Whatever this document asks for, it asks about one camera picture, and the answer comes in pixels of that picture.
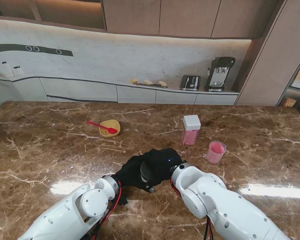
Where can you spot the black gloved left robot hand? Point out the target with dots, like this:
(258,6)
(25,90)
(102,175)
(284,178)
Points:
(130,175)

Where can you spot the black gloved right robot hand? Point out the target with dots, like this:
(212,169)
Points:
(162,165)

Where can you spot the black round jar lid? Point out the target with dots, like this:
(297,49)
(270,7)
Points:
(145,171)

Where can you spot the yellow plastic bowl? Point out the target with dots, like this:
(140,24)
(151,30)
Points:
(110,133)

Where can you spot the pink measuring cup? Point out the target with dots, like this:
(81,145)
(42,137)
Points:
(215,152)

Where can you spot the red measuring spoon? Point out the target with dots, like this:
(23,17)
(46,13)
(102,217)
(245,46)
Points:
(102,126)

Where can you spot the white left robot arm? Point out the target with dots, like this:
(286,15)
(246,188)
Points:
(70,215)

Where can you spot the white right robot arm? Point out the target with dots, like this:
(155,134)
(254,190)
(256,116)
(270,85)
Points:
(220,205)

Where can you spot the pink container with white lid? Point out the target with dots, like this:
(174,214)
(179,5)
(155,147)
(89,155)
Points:
(191,130)

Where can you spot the dark wooden serving board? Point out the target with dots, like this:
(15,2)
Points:
(152,85)

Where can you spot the yellow bread piece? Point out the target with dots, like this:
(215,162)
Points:
(147,82)
(134,80)
(162,83)

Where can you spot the black toaster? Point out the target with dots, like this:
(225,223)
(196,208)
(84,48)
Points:
(190,82)

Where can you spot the white counter cabinet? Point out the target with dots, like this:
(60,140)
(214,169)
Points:
(77,90)

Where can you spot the black espresso machine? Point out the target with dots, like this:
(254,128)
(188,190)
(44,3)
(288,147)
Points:
(220,72)

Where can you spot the orange printed box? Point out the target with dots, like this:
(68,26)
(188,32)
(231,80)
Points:
(289,102)

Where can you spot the short white bottle black cap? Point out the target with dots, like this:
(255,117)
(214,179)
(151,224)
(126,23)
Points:
(17,71)

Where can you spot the tall white bottle black cap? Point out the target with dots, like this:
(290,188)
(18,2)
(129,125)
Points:
(6,70)

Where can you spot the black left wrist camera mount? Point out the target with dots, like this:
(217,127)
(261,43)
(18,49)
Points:
(123,198)

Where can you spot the wooden wall cabinets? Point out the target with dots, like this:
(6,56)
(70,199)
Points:
(185,17)

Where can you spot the black wall panel with rings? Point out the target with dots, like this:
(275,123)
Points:
(15,48)

